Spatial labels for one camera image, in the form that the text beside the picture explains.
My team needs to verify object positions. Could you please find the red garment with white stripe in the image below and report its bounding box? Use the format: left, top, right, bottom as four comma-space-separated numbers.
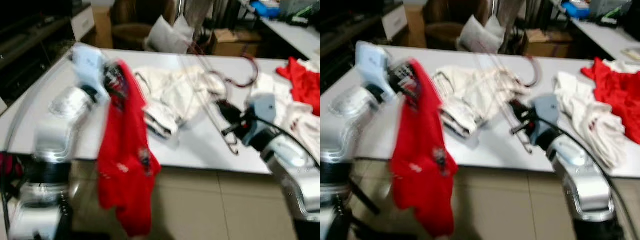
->
276, 56, 321, 117
580, 56, 640, 132

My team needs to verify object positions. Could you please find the black television unit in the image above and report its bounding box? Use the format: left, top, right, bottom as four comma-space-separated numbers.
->
320, 0, 401, 93
0, 0, 93, 106

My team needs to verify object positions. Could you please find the white T-shirt with popsicle prints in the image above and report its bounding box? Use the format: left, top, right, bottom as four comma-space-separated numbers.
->
250, 75, 321, 163
554, 71, 628, 171

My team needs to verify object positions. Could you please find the white garment with dark trim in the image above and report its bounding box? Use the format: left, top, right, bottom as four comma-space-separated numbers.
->
134, 66, 228, 140
432, 66, 531, 140

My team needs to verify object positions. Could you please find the pink bag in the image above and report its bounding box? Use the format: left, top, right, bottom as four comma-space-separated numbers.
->
0, 152, 23, 181

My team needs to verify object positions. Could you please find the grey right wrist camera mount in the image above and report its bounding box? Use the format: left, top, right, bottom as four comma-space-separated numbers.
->
244, 92, 278, 146
529, 93, 563, 146

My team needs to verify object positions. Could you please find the brown cardboard box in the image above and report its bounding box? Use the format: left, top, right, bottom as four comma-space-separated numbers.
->
212, 28, 263, 57
522, 28, 573, 58

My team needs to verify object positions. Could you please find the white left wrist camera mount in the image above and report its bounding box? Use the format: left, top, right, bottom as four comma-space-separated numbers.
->
70, 42, 108, 101
355, 41, 396, 98

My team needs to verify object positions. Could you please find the brown armchair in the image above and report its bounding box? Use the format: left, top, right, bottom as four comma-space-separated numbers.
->
425, 0, 493, 51
110, 0, 178, 51

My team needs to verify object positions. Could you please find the red T-shirt with small print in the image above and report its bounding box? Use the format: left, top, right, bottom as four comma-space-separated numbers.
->
96, 60, 163, 238
389, 59, 458, 238

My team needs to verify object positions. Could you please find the blue plastic item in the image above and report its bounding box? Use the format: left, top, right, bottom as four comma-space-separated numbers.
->
562, 0, 591, 20
250, 0, 281, 20

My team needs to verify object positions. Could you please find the white drawer unit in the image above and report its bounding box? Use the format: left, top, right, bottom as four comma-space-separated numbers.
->
70, 5, 96, 43
382, 5, 408, 41

